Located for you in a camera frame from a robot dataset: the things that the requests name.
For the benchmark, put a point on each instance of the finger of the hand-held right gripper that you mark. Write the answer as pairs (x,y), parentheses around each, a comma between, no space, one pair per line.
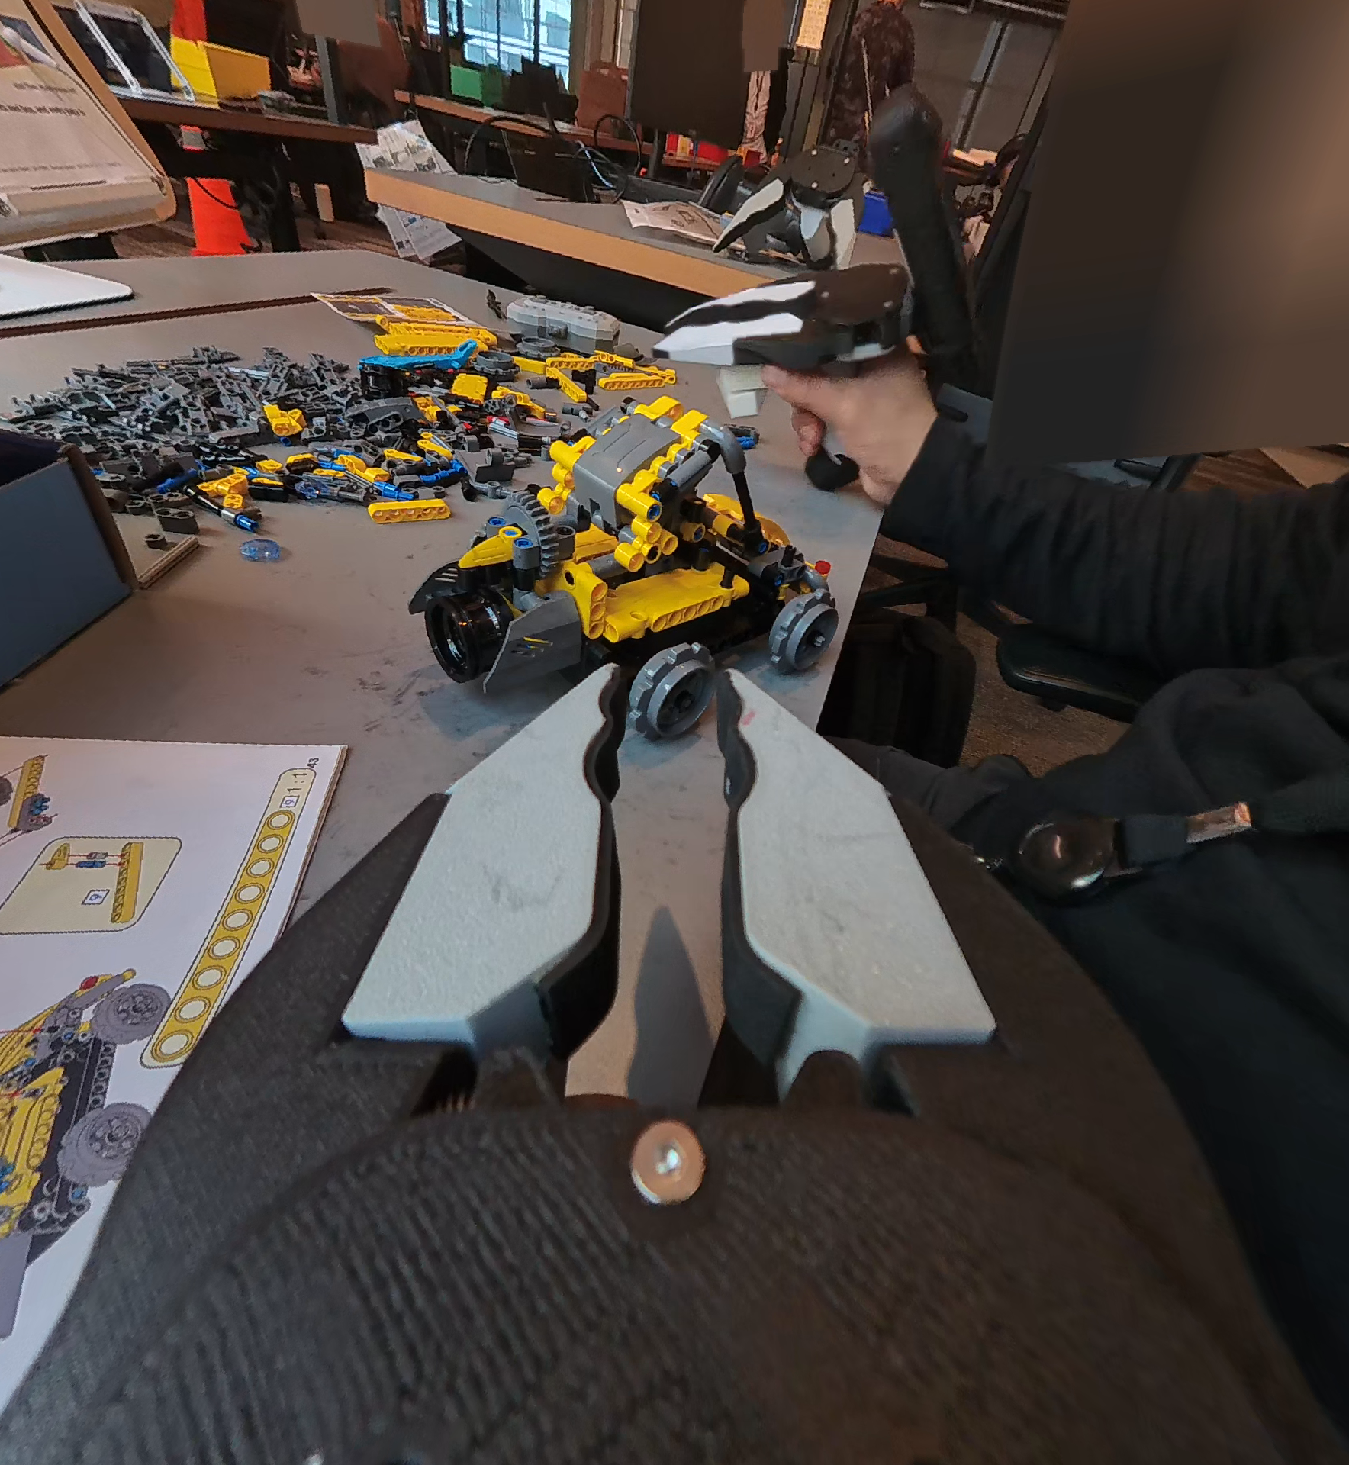
(761,303)
(743,346)

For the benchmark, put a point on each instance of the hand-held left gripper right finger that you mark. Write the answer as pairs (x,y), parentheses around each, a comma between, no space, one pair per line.
(858,904)

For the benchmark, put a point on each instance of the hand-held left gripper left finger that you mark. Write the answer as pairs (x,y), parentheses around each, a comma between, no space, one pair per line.
(492,904)

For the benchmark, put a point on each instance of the yellow toy vehicle model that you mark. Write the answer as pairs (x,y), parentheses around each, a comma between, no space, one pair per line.
(628,458)

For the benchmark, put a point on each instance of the pile of toy building pieces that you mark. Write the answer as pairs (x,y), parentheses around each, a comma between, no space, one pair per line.
(172,388)

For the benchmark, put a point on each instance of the person's right forearm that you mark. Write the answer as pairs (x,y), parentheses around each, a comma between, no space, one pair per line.
(1087,548)

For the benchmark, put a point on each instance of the background grey desk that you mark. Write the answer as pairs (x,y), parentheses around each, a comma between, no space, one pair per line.
(537,223)

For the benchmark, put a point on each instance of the person's right hand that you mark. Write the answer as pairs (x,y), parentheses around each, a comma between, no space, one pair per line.
(869,422)

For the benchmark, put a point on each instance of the idle hand-held gripper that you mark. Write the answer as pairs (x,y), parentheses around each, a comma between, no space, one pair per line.
(824,183)

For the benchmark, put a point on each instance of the black bag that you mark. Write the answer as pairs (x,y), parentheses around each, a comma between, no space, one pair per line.
(897,686)

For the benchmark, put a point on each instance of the building instruction booklet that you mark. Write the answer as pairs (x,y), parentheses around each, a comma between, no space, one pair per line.
(229,801)

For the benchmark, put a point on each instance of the black office chair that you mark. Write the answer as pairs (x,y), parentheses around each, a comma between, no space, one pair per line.
(1064,669)

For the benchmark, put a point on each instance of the yellow grey sticker sheet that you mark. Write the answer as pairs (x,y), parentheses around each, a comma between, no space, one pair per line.
(377,306)

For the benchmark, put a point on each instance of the person's black clothing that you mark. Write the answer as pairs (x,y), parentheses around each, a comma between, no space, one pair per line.
(1258,1030)

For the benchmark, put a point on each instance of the clear blue round tile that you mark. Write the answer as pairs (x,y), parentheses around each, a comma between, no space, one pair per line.
(260,550)

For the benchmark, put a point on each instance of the dark blue cardboard kit box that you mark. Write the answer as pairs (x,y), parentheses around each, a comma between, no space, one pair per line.
(22,584)

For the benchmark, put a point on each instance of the yellow storage bin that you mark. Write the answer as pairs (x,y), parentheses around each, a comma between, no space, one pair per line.
(217,68)

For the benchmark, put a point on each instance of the wooden document stand with sheet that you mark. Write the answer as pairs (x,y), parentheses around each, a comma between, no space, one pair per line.
(33,125)

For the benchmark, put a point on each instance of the yellow perforated frame piece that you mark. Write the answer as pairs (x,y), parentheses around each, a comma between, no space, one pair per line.
(434,335)

